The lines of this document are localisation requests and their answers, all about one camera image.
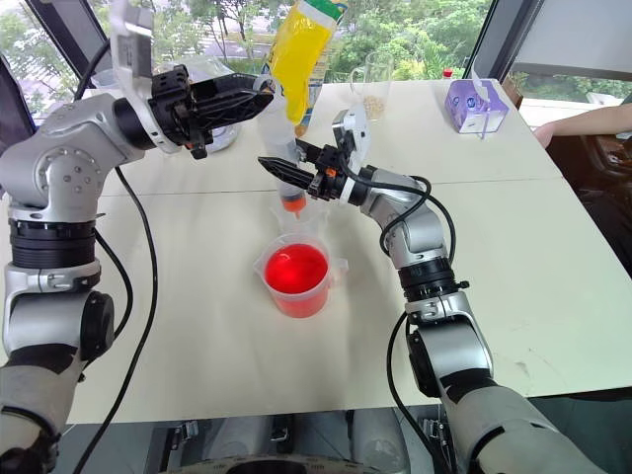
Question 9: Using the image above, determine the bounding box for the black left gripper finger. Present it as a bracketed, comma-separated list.
[189, 72, 276, 108]
[196, 95, 275, 133]

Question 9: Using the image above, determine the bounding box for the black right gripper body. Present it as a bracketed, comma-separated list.
[305, 144, 357, 202]

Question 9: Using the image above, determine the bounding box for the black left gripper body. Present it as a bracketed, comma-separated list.
[147, 64, 214, 161]

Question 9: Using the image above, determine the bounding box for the clear bottle orange cap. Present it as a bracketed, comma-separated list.
[254, 76, 311, 222]

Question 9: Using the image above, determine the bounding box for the empty clear plastic cup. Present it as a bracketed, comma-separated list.
[269, 195, 333, 248]

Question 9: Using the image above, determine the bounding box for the plastic cup with red liquid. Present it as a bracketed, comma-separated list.
[252, 233, 350, 320]

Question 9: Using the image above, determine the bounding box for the yellow plastic bag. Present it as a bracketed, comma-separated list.
[268, 0, 348, 140]

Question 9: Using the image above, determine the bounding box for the clear glass mug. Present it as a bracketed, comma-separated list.
[349, 50, 396, 122]

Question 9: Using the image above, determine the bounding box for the purple tissue box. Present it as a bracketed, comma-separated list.
[442, 77, 511, 140]

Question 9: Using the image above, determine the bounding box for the dark chair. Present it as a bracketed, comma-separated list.
[545, 128, 632, 280]

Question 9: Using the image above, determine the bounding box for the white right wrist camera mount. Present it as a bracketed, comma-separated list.
[331, 104, 372, 172]

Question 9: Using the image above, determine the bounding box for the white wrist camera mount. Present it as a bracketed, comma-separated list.
[107, 0, 180, 155]
[331, 104, 372, 172]

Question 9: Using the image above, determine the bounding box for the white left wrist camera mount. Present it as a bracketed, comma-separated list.
[107, 0, 180, 155]

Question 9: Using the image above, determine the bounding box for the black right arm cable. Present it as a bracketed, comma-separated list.
[338, 156, 469, 474]

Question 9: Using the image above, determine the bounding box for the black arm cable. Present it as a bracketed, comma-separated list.
[72, 39, 160, 474]
[338, 156, 469, 474]

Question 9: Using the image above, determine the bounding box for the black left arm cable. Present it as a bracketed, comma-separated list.
[72, 39, 160, 474]

